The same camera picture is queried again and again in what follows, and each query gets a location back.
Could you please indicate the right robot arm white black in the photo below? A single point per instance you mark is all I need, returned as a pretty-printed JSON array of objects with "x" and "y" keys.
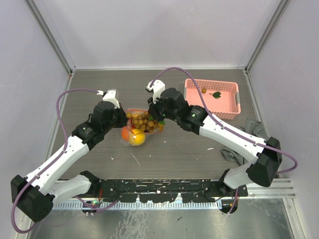
[{"x": 261, "y": 155}]

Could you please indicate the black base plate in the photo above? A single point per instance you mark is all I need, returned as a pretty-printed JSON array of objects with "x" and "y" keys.
[{"x": 158, "y": 191}]

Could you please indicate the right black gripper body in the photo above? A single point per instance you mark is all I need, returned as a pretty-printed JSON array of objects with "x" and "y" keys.
[{"x": 159, "y": 109}]

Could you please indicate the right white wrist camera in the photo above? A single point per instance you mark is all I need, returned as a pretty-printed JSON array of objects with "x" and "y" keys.
[{"x": 156, "y": 89}]

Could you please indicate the yellow lemon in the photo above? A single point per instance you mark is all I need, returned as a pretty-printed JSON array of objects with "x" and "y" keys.
[{"x": 136, "y": 137}]

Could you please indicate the brown longan bunch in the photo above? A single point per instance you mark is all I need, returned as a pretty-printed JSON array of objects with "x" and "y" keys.
[{"x": 144, "y": 121}]

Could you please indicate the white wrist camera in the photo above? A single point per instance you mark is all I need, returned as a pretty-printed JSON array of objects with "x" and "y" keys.
[
  {"x": 156, "y": 89},
  {"x": 109, "y": 99}
]

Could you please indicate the pink plastic basket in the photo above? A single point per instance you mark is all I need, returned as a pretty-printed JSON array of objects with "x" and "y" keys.
[{"x": 226, "y": 107}]

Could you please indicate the loose green leaf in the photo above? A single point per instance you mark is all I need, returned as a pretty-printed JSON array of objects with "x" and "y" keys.
[{"x": 216, "y": 95}]

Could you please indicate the grey slotted cable duct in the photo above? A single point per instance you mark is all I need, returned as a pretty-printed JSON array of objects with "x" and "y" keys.
[{"x": 177, "y": 205}]

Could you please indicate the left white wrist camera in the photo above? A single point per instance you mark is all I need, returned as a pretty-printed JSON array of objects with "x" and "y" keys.
[{"x": 109, "y": 99}]

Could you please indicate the grey cloth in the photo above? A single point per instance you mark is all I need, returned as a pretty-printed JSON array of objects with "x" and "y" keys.
[{"x": 252, "y": 127}]

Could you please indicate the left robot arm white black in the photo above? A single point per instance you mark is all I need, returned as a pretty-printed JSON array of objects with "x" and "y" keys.
[{"x": 37, "y": 193}]

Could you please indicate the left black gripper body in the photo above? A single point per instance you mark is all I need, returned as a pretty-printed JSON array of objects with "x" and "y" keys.
[{"x": 117, "y": 120}]

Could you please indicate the red-orange persimmon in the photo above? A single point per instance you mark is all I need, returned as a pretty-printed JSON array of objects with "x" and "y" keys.
[{"x": 125, "y": 133}]

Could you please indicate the clear zip bag orange zipper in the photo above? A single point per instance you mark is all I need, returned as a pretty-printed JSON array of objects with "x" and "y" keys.
[{"x": 146, "y": 134}]

